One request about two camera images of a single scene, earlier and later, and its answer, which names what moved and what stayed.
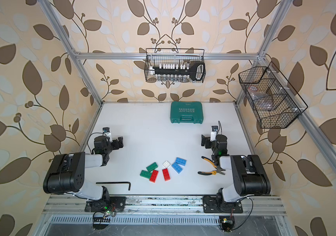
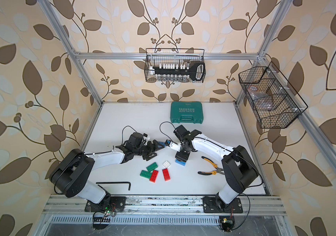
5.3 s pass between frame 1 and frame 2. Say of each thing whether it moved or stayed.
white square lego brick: stayed
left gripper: moved
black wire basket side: stayed
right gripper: moved
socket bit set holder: stayed
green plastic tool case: stayed
